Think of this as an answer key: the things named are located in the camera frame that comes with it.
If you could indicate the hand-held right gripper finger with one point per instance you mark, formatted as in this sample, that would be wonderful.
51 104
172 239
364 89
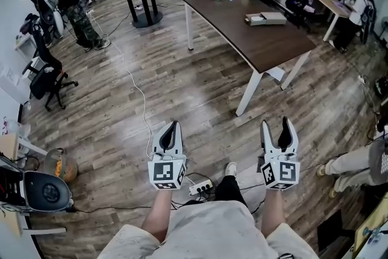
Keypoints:
266 138
289 136

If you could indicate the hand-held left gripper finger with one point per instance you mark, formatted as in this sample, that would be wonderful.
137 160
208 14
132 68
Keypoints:
180 139
157 139

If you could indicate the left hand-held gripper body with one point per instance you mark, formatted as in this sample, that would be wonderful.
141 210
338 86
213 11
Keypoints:
165 171

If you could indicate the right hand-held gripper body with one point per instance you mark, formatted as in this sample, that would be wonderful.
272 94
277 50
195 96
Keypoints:
282 173

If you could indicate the grey and tan sliding box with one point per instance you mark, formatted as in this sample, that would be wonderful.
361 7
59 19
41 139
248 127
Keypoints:
272 18

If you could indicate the white item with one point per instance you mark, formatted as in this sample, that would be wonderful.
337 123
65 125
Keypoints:
256 18

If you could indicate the person's left forearm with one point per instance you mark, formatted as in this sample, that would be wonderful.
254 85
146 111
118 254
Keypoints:
157 215

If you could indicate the person's right forearm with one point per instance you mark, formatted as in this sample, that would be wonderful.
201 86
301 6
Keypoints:
272 212

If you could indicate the white power strip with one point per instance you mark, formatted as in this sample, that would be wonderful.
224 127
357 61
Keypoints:
200 187

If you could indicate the person's white shoe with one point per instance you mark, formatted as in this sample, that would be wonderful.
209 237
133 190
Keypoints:
231 169

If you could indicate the person's black trouser leg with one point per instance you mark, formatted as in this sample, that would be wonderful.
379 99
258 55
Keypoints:
228 189

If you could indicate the white paper sheet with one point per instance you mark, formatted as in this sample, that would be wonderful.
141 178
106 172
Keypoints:
276 73

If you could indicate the person's beige shirt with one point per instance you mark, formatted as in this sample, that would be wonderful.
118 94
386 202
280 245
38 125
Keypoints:
209 233

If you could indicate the dark wooden table white legs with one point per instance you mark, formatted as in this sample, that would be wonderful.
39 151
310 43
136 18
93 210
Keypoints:
257 39

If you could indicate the orange and olive bag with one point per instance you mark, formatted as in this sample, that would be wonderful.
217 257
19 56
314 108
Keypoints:
62 165

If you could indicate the grey and black backpack unit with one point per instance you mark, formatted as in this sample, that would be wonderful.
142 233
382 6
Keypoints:
45 191

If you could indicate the light wooden desk white legs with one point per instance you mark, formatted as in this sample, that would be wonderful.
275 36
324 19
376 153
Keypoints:
332 6

